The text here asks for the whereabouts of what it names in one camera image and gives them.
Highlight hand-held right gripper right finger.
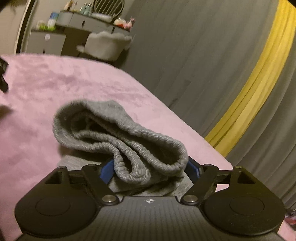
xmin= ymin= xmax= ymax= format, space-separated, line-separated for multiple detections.
xmin=180 ymin=156 xmax=255 ymax=206

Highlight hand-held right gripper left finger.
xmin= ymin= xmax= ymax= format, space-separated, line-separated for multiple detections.
xmin=44 ymin=159 xmax=120 ymax=206

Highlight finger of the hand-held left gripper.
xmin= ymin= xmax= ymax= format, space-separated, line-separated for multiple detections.
xmin=0 ymin=57 xmax=10 ymax=93

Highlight grey sweat pants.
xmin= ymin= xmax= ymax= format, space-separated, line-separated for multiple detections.
xmin=53 ymin=99 xmax=194 ymax=197

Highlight pink plush blanket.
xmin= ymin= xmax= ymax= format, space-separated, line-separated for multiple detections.
xmin=0 ymin=53 xmax=296 ymax=241

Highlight green small container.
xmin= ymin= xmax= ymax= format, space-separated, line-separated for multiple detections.
xmin=37 ymin=21 xmax=56 ymax=31

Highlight white plastic bottle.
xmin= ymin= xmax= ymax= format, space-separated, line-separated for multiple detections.
xmin=47 ymin=12 xmax=59 ymax=29

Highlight grey curtain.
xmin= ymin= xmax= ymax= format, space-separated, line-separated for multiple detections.
xmin=119 ymin=0 xmax=281 ymax=137
xmin=225 ymin=53 xmax=296 ymax=216

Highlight grey vanity desk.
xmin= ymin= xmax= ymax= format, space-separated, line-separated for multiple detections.
xmin=30 ymin=10 xmax=130 ymax=57

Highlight grey fluffy chair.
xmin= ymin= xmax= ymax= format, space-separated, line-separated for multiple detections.
xmin=76 ymin=31 xmax=133 ymax=62

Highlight pink cloth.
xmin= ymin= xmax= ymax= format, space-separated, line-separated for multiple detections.
xmin=285 ymin=207 xmax=296 ymax=233

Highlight yellow curtain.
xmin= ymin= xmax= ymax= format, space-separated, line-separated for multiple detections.
xmin=205 ymin=0 xmax=296 ymax=156

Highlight round vanity mirror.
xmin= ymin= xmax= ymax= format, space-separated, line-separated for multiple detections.
xmin=92 ymin=0 xmax=122 ymax=15

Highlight small pink plush toy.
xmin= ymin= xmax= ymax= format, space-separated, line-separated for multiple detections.
xmin=124 ymin=17 xmax=136 ymax=30

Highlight white door frame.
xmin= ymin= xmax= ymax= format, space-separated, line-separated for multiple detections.
xmin=14 ymin=0 xmax=39 ymax=55

